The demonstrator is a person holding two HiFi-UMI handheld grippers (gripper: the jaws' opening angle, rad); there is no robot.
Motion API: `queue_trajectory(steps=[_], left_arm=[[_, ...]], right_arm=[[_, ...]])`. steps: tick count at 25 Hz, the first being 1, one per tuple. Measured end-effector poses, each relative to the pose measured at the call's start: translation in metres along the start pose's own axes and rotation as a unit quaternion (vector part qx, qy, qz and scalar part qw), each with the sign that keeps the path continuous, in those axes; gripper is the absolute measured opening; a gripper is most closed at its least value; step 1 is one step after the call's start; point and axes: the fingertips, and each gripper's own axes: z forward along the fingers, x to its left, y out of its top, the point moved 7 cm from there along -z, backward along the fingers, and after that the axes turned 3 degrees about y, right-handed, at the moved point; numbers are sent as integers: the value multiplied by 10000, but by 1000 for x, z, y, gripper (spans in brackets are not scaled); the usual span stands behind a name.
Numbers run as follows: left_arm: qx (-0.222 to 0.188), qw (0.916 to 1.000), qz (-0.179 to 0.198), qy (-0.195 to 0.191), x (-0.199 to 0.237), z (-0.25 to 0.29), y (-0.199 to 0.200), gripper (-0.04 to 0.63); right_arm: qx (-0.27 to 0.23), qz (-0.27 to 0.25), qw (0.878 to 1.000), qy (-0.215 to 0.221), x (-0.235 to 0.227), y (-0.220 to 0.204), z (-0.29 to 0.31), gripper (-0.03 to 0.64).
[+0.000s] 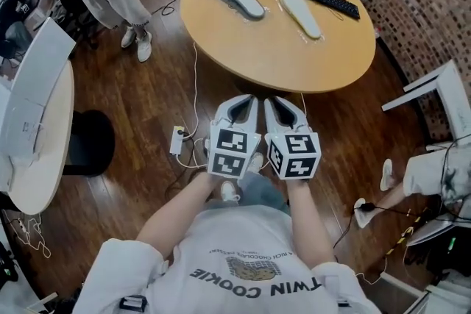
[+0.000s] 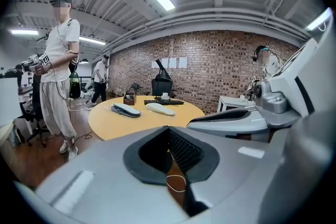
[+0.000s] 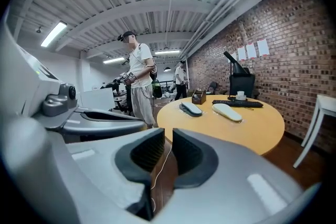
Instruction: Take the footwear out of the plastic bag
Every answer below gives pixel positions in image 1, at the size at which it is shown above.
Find white metal rack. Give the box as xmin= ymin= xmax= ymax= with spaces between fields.
xmin=404 ymin=213 xmax=467 ymax=248

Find white side table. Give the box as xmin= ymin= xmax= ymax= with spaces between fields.
xmin=381 ymin=60 xmax=471 ymax=144

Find white floor cable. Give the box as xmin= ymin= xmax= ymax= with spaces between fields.
xmin=191 ymin=41 xmax=200 ymax=132

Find black round table base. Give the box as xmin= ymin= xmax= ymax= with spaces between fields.
xmin=63 ymin=109 xmax=116 ymax=178

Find person's white shoe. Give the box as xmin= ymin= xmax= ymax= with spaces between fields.
xmin=219 ymin=179 xmax=241 ymax=203
xmin=245 ymin=151 xmax=266 ymax=174

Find person's grey trousers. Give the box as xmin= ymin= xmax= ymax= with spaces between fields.
xmin=238 ymin=169 xmax=292 ymax=215

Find person's white T-shirt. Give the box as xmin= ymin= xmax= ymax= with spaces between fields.
xmin=75 ymin=204 xmax=383 ymax=314

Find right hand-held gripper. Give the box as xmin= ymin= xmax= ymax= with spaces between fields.
xmin=263 ymin=96 xmax=320 ymax=181

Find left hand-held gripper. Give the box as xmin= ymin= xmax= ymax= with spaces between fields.
xmin=205 ymin=93 xmax=263 ymax=180

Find person's left forearm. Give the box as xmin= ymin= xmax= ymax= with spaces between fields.
xmin=135 ymin=171 xmax=219 ymax=263

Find light wooden round table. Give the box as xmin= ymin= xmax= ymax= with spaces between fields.
xmin=0 ymin=58 xmax=75 ymax=216

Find white insole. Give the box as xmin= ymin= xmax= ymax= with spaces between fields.
xmin=278 ymin=0 xmax=322 ymax=39

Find person's right white shoe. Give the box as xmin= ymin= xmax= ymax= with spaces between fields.
xmin=245 ymin=151 xmax=266 ymax=174

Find person's left white shoe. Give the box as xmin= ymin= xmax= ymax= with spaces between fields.
xmin=219 ymin=179 xmax=241 ymax=203

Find large white cardboard box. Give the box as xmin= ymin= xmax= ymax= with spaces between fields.
xmin=0 ymin=16 xmax=77 ymax=161

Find white power strip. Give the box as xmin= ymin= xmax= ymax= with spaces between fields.
xmin=353 ymin=196 xmax=373 ymax=229
xmin=169 ymin=124 xmax=185 ymax=156

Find person's right forearm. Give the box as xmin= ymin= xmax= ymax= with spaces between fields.
xmin=286 ymin=179 xmax=338 ymax=269

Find person's left shoulder buckle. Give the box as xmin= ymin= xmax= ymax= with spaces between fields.
xmin=119 ymin=295 xmax=149 ymax=312

